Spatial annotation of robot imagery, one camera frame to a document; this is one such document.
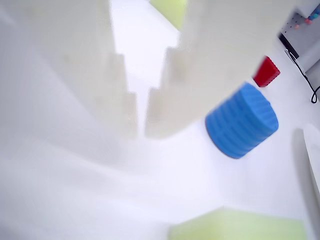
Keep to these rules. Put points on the grey perforated board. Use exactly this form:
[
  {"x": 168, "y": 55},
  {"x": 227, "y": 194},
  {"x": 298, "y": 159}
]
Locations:
[{"x": 295, "y": 32}]

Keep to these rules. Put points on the white dish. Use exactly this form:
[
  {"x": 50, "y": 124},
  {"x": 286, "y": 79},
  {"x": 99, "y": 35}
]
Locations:
[{"x": 313, "y": 155}]

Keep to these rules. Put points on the yellow-green foam block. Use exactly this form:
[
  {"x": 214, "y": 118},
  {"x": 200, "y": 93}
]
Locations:
[
  {"x": 237, "y": 226},
  {"x": 172, "y": 11}
]

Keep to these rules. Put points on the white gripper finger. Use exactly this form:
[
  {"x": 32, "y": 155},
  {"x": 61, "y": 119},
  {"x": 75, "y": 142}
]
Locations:
[
  {"x": 62, "y": 75},
  {"x": 215, "y": 50}
]

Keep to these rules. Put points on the red cube block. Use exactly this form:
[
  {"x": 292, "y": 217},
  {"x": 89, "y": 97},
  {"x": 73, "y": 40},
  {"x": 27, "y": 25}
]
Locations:
[{"x": 267, "y": 72}]

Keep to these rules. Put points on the blue ribbed cylinder block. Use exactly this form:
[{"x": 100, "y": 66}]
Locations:
[{"x": 242, "y": 122}]

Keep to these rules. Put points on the small coloured balls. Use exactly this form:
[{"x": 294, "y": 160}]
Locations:
[{"x": 311, "y": 18}]

